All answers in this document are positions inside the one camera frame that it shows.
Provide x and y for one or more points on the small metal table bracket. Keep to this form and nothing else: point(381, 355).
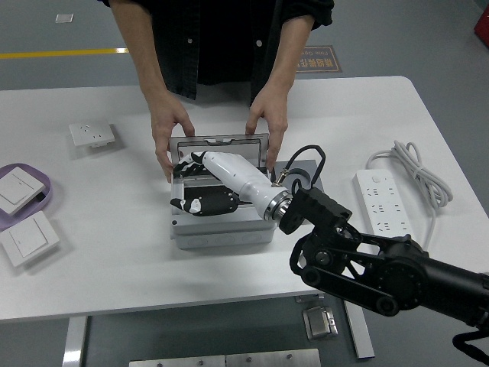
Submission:
point(309, 298)

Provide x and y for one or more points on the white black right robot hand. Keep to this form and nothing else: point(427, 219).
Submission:
point(240, 176)

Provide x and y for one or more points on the metal floor hatch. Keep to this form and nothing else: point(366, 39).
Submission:
point(319, 323)

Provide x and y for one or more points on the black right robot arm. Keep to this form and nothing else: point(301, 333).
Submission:
point(401, 275)

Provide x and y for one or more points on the white table leg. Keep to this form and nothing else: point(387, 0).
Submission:
point(74, 344)
point(359, 336)

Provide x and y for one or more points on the grey box with clear lid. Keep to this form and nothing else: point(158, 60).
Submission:
point(221, 239)

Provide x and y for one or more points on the white wall socket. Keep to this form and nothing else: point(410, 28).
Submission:
point(89, 133)

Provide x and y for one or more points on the person's left forearm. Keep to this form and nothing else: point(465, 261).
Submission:
point(288, 53)

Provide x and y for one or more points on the white power strip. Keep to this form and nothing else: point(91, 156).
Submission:
point(382, 199)

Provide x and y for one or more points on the small metal floor plate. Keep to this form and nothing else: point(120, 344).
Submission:
point(64, 18)

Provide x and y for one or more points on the person's left hand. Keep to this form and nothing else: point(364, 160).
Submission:
point(275, 111)

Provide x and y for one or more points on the white switch panel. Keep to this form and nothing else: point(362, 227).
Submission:
point(28, 237)
point(15, 189)

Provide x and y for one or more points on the grey cube with round hole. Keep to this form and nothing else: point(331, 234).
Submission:
point(309, 165)

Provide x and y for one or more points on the brown floor sign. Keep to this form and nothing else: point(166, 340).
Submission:
point(322, 61)

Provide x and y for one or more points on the person's right hand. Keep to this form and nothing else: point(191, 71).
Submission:
point(164, 122)

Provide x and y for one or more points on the purple tray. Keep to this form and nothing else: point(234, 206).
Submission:
point(5, 222)

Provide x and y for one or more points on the yellow floor tape line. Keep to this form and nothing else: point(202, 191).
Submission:
point(57, 53)

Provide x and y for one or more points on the person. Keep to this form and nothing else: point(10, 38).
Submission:
point(214, 38)

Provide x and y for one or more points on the person's right forearm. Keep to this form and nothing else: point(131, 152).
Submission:
point(137, 49)

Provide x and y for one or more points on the red object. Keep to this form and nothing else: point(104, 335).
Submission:
point(482, 26)

